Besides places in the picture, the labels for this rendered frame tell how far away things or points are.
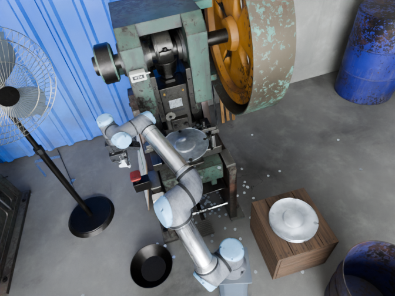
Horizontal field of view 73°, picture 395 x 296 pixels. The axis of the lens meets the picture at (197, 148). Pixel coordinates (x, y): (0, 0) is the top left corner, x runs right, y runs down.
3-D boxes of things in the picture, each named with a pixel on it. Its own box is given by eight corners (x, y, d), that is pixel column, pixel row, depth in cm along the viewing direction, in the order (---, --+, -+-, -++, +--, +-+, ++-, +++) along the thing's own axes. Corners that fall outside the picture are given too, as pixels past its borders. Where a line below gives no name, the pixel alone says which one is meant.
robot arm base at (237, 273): (248, 279, 137) (248, 272, 130) (218, 281, 138) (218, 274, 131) (244, 250, 147) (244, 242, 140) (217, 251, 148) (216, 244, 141)
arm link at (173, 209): (235, 276, 126) (188, 186, 105) (212, 300, 120) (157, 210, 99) (220, 263, 136) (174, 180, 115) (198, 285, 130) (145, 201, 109)
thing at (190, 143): (200, 123, 173) (200, 123, 173) (215, 154, 154) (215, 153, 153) (157, 135, 170) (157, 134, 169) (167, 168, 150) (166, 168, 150)
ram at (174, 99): (194, 128, 155) (188, 84, 133) (170, 135, 153) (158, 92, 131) (187, 110, 166) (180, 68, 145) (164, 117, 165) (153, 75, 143)
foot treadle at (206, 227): (215, 235, 190) (215, 232, 187) (202, 239, 189) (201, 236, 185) (193, 174, 230) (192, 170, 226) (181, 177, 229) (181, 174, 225)
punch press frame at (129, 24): (228, 204, 201) (220, 23, 104) (173, 222, 196) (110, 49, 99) (197, 136, 255) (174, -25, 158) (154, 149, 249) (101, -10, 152)
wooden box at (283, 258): (325, 263, 180) (339, 241, 155) (272, 279, 176) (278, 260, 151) (295, 212, 207) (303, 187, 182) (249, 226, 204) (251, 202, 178)
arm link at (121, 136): (136, 127, 115) (123, 116, 122) (113, 141, 111) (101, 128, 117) (140, 140, 121) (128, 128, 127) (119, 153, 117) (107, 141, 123)
